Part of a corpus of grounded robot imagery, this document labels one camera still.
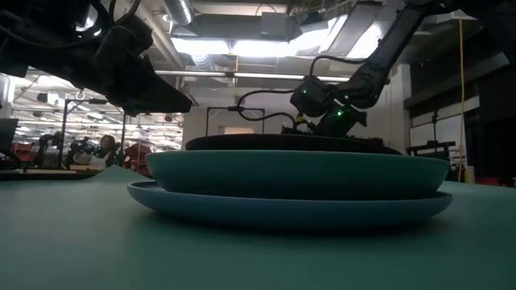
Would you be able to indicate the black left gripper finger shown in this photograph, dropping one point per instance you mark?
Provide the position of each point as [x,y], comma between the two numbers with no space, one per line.
[157,96]

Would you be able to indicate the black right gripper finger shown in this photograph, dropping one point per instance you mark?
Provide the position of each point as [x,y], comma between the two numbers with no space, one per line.
[298,130]

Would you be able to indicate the dark navy plastic plate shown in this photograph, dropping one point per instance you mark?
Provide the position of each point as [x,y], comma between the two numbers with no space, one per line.
[290,143]

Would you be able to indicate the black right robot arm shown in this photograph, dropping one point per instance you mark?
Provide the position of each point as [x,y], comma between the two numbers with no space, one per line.
[375,68]

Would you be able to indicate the long ceiling light strip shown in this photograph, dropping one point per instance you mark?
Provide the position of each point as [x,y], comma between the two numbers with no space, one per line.
[269,76]
[326,78]
[193,73]

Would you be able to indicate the teal deep plastic plate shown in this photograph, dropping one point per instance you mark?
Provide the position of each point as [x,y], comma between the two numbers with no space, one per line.
[298,175]

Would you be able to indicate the person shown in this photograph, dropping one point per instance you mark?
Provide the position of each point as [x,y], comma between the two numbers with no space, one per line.
[105,150]

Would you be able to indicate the blue flat plastic plate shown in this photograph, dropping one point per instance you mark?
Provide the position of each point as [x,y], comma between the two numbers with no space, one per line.
[290,211]

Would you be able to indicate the black stand with crossbar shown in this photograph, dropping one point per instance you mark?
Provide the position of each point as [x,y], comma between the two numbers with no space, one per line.
[433,147]

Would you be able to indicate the dark monitor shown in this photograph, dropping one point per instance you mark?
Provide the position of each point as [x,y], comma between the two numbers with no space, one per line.
[7,135]

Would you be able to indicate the white board panel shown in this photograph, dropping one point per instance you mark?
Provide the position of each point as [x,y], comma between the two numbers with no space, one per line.
[447,131]

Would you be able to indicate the grey ceiling ventilation unit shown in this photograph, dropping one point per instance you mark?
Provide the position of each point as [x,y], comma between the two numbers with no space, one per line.
[246,26]

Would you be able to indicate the black rectangular metal frame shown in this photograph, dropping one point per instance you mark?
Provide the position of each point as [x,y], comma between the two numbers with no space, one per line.
[206,125]

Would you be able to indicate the black metal workstation frame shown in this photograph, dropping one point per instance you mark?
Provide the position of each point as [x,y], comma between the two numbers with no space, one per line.
[63,133]

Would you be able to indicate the silver round ceiling duct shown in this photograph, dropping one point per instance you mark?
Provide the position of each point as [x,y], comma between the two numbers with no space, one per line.
[178,11]

